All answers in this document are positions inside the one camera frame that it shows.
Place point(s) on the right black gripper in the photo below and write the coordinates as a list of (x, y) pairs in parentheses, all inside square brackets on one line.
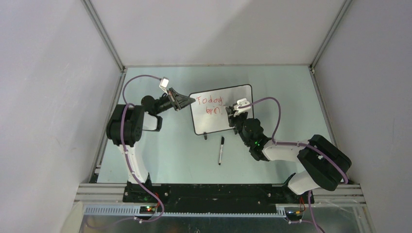
[(231, 118)]

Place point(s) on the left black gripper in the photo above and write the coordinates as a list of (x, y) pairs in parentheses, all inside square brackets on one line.
[(178, 101)]

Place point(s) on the white board black frame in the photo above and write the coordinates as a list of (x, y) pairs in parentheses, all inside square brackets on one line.
[(209, 109)]

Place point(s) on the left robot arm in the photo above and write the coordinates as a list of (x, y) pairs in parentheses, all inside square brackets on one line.
[(129, 121)]

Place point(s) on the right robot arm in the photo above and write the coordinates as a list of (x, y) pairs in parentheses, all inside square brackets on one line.
[(325, 166)]

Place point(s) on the black whiteboard marker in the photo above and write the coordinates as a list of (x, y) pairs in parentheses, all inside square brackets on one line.
[(221, 150)]

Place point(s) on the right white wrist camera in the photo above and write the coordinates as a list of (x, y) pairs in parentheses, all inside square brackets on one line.
[(241, 106)]

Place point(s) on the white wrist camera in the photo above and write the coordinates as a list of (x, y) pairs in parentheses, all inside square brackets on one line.
[(241, 106), (164, 84)]

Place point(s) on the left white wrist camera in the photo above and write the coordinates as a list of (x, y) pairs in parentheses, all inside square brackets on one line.
[(164, 84)]

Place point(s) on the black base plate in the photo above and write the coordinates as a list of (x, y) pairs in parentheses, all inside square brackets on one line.
[(215, 198)]

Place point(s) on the grey cable duct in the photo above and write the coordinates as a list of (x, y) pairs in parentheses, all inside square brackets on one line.
[(129, 210)]

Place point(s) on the aluminium frame rail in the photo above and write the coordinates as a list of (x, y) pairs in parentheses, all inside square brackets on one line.
[(101, 30)]

